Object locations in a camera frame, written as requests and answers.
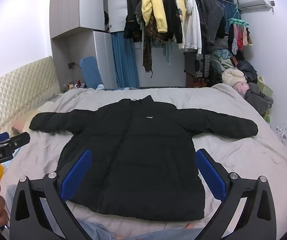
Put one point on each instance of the pile of clothes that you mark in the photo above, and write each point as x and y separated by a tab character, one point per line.
236	80

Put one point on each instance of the leopard print scarf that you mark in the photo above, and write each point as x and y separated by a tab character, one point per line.
149	47

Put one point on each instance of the white hoodie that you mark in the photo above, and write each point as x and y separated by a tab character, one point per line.
192	27

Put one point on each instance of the cream quilted headboard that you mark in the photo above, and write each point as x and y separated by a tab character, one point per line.
21	87

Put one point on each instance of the black storage stand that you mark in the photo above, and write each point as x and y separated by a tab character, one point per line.
196	67

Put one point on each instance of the blue curtain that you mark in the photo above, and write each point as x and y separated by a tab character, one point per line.
126	62

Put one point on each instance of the green box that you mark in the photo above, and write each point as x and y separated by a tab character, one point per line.
264	87

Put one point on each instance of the pink cream pillow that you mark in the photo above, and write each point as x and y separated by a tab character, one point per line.
21	126

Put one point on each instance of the grey wardrobe cabinet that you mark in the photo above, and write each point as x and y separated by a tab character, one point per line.
68	17

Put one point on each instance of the clear plastic hangers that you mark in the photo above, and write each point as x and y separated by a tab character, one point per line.
282	131

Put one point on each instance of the dark grey jacket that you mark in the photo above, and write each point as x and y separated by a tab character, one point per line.
212	17

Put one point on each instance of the bed with white sheet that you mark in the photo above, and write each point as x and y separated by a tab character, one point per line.
233	160

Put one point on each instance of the yellow fleece jacket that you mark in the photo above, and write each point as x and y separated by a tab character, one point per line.
153	7

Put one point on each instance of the pale yellow shirt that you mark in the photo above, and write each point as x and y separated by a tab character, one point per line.
179	7

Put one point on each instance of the hanging small colourful clothes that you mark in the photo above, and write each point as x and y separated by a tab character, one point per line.
239	38

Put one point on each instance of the wall socket with plug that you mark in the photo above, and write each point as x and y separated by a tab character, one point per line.
71	65

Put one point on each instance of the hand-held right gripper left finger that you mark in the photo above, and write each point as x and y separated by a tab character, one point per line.
76	175

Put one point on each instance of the green clip hanger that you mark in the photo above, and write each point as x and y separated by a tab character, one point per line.
238	21

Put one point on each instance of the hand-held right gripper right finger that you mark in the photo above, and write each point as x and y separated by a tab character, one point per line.
211	175

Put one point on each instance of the blue cushion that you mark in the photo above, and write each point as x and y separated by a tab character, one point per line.
91	72

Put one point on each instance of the small bedside clutter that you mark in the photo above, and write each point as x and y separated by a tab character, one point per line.
74	84

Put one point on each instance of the black puffer jacket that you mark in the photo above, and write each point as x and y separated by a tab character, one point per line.
138	155

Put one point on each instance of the hanging black coat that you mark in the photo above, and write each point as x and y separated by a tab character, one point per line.
132	17

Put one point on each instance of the hanging black jacket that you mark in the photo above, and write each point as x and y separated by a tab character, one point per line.
172	20

